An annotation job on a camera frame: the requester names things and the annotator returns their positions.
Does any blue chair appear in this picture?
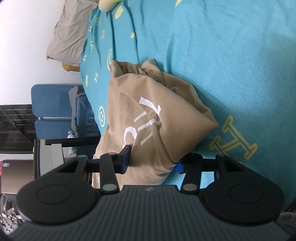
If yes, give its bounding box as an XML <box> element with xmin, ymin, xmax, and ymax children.
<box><xmin>31</xmin><ymin>83</ymin><xmax>102</xmax><ymax>160</ymax></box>

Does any grey pillow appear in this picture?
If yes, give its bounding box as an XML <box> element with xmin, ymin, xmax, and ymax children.
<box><xmin>46</xmin><ymin>0</ymin><xmax>98</xmax><ymax>67</ymax></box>

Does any green plush toy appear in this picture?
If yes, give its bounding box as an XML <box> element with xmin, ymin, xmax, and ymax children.
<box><xmin>98</xmin><ymin>0</ymin><xmax>121</xmax><ymax>12</ymax></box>

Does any turquoise patterned bed sheet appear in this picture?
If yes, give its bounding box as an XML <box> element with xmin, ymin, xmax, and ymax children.
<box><xmin>80</xmin><ymin>1</ymin><xmax>295</xmax><ymax>208</ymax></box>

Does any brown cardboard box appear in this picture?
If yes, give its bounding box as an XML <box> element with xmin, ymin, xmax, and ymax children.
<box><xmin>1</xmin><ymin>160</ymin><xmax>35</xmax><ymax>195</ymax></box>

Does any beige t-shirt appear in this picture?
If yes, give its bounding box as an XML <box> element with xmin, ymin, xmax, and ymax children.
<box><xmin>94</xmin><ymin>60</ymin><xmax>218</xmax><ymax>188</ymax></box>

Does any grey desk with black legs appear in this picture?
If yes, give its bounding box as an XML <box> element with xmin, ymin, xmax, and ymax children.
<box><xmin>33</xmin><ymin>136</ymin><xmax>100</xmax><ymax>179</ymax></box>

